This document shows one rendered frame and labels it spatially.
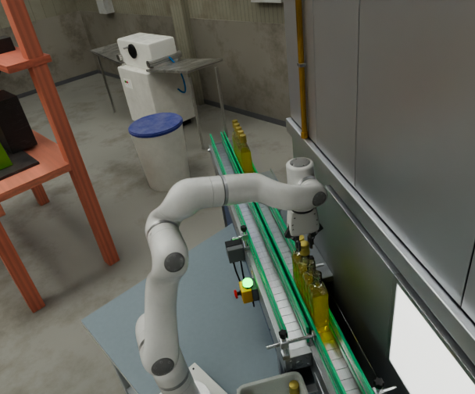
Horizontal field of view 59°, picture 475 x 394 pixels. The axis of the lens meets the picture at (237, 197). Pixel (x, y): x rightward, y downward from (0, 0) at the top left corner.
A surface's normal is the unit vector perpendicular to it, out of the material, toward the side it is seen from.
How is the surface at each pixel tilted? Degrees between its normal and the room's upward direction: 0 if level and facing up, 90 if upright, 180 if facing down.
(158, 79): 90
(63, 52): 90
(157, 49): 90
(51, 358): 0
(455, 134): 90
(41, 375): 0
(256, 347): 0
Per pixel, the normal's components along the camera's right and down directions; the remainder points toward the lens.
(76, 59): 0.66, 0.33
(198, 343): -0.13, -0.83
